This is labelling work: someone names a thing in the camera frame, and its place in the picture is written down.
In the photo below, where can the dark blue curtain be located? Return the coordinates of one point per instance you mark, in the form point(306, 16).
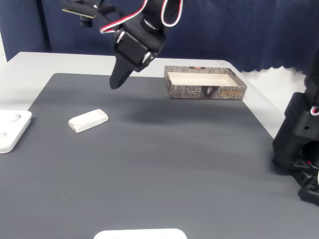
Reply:
point(224, 30)

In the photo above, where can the dark grey table mat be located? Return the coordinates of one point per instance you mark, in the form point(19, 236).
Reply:
point(124, 174)

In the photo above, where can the white plate with round dimples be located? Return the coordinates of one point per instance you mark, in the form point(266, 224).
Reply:
point(12, 129)

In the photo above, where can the white block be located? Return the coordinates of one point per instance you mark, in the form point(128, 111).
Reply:
point(87, 120)

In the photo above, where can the black gripper camera with mount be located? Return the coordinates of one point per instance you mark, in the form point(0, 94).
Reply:
point(82, 10)

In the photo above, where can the white rounded flat device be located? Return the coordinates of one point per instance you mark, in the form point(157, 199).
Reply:
point(139, 234)

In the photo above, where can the bark print cardboard box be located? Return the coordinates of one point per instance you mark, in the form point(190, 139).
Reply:
point(199, 92)

